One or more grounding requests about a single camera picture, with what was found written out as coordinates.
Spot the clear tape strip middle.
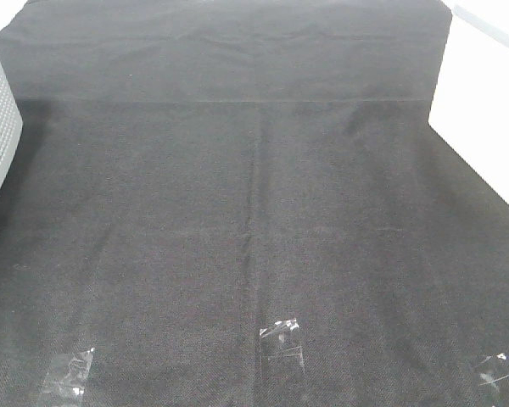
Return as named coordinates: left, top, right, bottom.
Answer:
left=258, top=317, right=306, bottom=407

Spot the black fabric table cloth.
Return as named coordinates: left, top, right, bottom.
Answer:
left=0, top=1, right=509, bottom=406

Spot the clear tape strip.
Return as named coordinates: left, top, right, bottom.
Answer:
left=258, top=317, right=306, bottom=407
left=471, top=352, right=509, bottom=394
left=36, top=348, right=95, bottom=407

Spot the clear tape strip left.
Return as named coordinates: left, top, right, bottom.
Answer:
left=36, top=348, right=95, bottom=407

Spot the clear tape strip right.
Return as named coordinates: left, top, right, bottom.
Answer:
left=471, top=352, right=509, bottom=394

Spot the cream plastic storage box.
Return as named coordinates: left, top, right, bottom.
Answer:
left=428, top=1, right=509, bottom=205

